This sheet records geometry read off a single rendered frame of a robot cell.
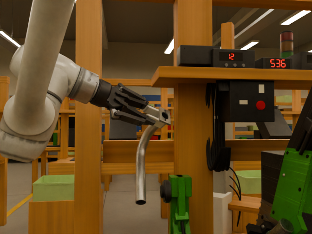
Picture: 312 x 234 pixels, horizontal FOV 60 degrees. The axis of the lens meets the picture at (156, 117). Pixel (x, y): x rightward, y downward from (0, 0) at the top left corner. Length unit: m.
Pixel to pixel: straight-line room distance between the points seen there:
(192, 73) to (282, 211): 0.50
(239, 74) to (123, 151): 0.54
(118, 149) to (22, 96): 0.63
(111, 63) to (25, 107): 10.43
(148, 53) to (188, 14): 10.02
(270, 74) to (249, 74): 0.08
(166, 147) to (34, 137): 0.62
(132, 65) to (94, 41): 9.90
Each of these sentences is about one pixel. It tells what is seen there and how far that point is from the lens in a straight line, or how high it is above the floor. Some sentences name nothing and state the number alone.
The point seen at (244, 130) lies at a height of 1.16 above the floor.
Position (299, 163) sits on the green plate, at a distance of 0.84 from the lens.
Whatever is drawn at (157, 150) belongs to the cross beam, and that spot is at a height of 1.23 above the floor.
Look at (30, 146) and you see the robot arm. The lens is 0.65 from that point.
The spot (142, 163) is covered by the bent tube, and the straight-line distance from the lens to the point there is 0.85.
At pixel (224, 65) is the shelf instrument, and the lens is 1.02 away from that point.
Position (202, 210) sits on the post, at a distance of 1.11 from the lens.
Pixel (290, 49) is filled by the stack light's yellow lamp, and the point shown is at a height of 1.65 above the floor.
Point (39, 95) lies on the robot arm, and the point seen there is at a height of 1.40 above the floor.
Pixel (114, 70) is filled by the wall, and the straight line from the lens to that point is 10.90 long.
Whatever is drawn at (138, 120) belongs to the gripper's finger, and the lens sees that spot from 0.77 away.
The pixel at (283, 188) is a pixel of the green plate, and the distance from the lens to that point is 0.87.
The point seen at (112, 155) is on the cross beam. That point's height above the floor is 1.22.
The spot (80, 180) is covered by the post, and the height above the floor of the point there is 1.14.
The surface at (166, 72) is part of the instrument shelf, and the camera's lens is 0.93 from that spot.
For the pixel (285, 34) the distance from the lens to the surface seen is 1.30.
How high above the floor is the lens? 1.34
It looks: 2 degrees up
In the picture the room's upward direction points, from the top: straight up
